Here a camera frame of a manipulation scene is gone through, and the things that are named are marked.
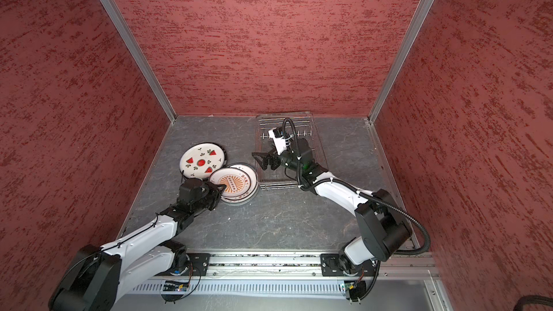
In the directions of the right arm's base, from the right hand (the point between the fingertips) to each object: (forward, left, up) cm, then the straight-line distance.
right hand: (259, 152), depth 79 cm
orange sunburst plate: (-6, +4, -18) cm, 20 cm away
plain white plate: (+10, +30, -19) cm, 37 cm away
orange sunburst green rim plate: (-1, +11, -18) cm, 21 cm away
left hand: (-7, +14, -16) cm, 22 cm away
